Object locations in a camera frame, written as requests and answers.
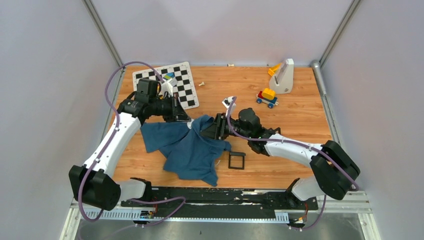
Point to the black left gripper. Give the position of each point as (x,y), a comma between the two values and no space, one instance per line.
(176,115)

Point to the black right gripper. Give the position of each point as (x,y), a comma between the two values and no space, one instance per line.
(217,130)

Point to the black square frame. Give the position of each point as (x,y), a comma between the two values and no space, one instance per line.
(236,160)

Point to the round metal brooch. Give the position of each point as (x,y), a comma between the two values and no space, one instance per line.
(189,125)

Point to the blue shirt garment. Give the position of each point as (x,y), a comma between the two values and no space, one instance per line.
(188,154)

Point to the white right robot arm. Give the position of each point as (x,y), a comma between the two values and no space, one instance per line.
(334,172)

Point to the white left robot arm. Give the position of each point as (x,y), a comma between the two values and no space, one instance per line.
(92,182)

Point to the stacked colour blocks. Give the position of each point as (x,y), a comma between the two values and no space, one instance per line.
(169,76)

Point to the colourful toy train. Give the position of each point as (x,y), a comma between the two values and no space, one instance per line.
(268,97)

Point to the black white checkerboard sheet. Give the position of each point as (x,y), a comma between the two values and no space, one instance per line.
(184,83)

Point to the white wedge stand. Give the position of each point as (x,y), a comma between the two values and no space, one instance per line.
(282,81)

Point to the yellow plastic piece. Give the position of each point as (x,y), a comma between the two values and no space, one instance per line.
(272,70)

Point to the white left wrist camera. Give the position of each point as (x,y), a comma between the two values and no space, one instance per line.
(167,88)

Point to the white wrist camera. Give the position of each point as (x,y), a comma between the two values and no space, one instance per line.
(167,88)
(227,101)

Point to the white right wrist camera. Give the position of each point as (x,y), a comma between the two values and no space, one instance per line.
(227,101)

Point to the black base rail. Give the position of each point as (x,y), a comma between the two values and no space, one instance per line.
(226,203)

